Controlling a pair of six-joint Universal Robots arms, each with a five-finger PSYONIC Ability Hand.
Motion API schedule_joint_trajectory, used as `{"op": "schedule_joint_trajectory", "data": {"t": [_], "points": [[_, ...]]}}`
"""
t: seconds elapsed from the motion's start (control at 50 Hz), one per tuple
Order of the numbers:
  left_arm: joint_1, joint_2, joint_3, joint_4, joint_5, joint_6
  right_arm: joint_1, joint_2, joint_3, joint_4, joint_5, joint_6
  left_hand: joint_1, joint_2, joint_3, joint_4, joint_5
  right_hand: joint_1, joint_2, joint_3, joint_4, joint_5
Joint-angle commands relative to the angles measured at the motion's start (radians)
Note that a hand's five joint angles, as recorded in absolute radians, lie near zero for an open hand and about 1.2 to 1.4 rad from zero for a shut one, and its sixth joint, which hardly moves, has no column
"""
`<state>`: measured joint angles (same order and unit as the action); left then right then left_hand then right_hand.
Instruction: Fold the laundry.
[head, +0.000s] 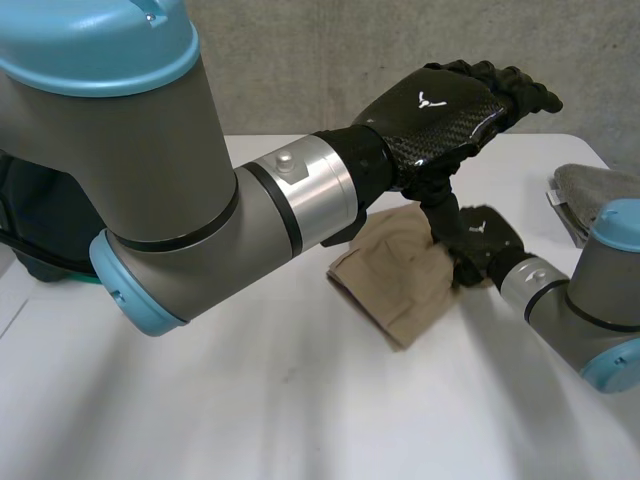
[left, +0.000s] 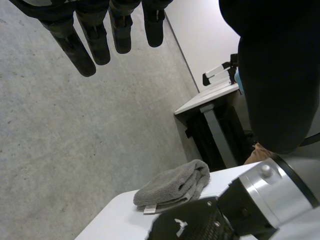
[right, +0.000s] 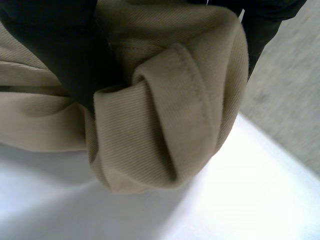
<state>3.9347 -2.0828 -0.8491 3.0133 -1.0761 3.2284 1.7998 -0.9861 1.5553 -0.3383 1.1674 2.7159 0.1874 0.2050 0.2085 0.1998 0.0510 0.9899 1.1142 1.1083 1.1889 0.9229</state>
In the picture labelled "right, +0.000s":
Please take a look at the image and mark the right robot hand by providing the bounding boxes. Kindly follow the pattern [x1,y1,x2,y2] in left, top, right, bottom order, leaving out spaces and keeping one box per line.
[0,0,307,111]

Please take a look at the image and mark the beige shorts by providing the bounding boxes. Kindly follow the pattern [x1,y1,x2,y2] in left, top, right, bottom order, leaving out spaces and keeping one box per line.
[0,0,250,195]

